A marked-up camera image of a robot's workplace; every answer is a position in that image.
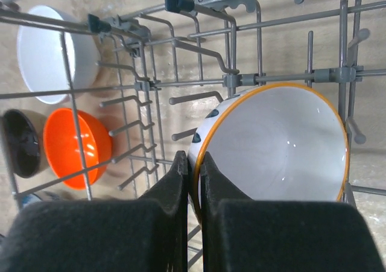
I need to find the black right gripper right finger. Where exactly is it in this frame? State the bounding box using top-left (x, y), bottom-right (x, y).
top-left (201, 153), bottom-right (385, 271)

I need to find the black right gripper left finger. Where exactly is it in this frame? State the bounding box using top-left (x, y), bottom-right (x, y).
top-left (1, 151), bottom-right (188, 271)

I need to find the white orange rimmed striped bowl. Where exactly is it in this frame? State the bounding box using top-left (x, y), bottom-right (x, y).
top-left (188, 83), bottom-right (350, 220)

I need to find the blue patterned bowl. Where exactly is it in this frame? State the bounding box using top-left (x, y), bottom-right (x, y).
top-left (19, 190), bottom-right (70, 208)

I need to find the black glossy bowl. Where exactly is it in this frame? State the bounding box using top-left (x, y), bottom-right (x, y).
top-left (3, 109), bottom-right (48, 179)

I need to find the grey wire dish rack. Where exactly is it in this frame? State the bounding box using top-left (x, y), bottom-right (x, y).
top-left (1, 0), bottom-right (385, 264)

